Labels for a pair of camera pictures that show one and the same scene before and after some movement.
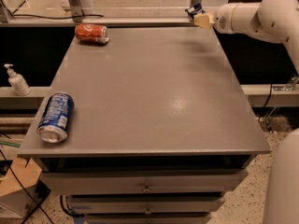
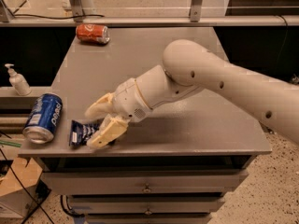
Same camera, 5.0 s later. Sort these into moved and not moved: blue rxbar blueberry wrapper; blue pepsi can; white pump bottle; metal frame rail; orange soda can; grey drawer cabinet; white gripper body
Moved: white gripper body; blue rxbar blueberry wrapper; blue pepsi can
Not moved: orange soda can; white pump bottle; metal frame rail; grey drawer cabinet
